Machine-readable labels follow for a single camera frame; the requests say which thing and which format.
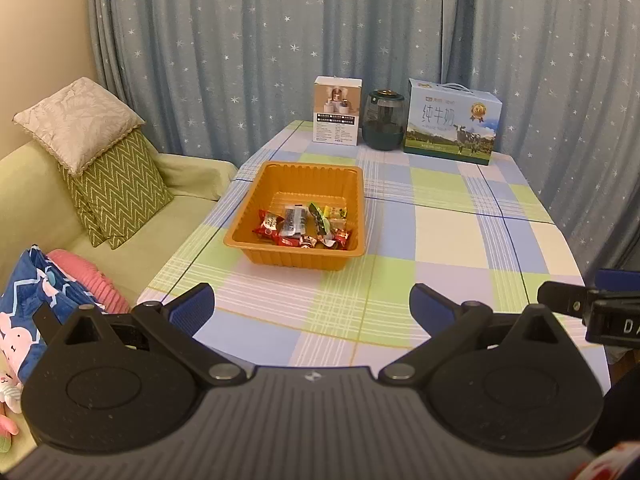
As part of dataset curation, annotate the white product box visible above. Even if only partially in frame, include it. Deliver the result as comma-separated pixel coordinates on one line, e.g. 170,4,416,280
312,76,362,146

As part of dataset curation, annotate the dark green glass jar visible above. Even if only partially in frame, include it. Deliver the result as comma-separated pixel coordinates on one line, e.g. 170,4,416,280
362,89,405,151

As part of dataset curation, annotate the beige cushion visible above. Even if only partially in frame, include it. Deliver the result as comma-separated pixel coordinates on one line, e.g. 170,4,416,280
13,77,144,177

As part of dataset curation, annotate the clear black-print snack packet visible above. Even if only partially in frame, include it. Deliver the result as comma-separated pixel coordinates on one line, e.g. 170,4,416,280
279,204,307,236

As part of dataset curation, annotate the red candy in tray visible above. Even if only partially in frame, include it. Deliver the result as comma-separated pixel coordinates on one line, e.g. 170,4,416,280
253,209,284,240
274,234,318,248

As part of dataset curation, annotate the yellow candy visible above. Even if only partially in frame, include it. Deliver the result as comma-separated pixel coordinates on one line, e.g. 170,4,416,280
323,206,347,220

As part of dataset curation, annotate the blue star curtain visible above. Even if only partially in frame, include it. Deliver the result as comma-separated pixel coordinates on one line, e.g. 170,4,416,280
89,0,639,275

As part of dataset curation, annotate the green zigzag cushion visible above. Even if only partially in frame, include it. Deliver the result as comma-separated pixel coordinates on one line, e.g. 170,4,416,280
60,129,172,249

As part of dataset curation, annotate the red foil snack packet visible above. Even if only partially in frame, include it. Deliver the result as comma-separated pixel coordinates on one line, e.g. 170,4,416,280
318,229,352,250

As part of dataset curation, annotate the pink ribbed pillow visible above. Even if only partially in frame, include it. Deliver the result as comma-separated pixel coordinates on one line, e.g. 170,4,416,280
48,249,130,314

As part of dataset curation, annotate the light green sofa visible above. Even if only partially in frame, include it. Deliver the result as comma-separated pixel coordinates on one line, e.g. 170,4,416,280
1,130,236,302

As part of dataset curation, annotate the blue patterned cloth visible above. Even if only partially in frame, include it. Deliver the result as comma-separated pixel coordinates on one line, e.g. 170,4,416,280
0,245,103,384

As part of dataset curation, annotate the milk carton gift box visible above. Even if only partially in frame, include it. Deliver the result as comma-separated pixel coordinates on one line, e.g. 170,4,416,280
402,78,502,166

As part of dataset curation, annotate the plush toy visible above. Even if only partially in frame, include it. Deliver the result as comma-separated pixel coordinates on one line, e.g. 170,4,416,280
0,370,23,454

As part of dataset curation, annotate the orange plastic tray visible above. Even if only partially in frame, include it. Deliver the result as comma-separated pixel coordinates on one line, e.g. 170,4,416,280
224,162,366,271

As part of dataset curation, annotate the green-white snack in tray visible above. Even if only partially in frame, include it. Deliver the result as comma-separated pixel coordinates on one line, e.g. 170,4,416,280
308,203,333,240

